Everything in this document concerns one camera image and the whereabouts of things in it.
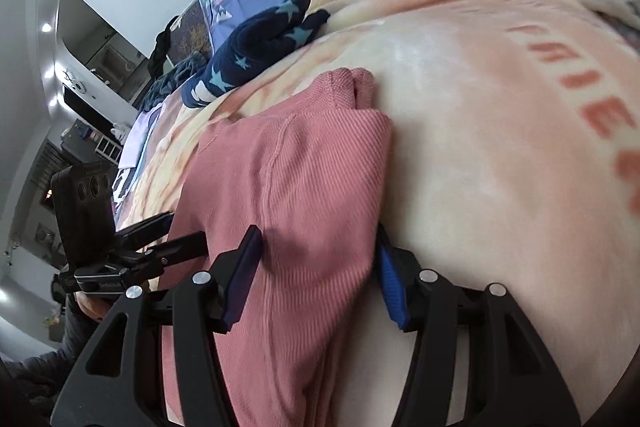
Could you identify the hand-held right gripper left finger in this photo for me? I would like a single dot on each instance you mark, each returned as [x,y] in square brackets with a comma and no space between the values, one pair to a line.
[242,277]

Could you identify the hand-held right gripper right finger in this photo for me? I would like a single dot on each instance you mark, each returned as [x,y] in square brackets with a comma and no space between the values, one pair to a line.
[392,287]

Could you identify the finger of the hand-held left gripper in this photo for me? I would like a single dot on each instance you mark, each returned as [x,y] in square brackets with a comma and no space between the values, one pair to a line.
[175,249]
[145,232]

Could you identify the pink knit top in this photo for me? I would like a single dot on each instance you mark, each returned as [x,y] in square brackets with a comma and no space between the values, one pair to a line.
[300,182]

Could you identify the person's left forearm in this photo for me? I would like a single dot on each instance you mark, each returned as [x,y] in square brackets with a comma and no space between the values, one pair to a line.
[55,347]

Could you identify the white cubby shelf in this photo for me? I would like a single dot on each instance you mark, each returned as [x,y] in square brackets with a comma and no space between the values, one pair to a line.
[109,149]

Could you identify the lilac cloth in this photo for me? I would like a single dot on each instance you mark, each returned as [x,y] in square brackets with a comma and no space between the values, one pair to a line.
[140,132]

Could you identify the dark teal cloth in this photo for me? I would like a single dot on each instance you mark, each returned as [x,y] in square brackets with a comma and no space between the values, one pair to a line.
[170,82]

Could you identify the peach printed blanket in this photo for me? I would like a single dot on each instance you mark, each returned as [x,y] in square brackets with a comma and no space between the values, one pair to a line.
[475,132]

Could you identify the black bag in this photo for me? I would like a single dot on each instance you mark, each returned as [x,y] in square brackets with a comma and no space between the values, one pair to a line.
[160,47]

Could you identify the dark tree-print panel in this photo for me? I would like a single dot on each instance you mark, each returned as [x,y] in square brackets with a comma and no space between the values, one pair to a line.
[192,32]

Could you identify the navy star-print garment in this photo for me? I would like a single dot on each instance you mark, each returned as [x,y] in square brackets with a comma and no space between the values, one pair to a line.
[250,52]

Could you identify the grey cloth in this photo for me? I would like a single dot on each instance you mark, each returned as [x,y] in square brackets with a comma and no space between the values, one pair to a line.
[610,12]

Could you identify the white security camera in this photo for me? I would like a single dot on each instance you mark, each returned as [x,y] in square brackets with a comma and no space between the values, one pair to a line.
[76,85]

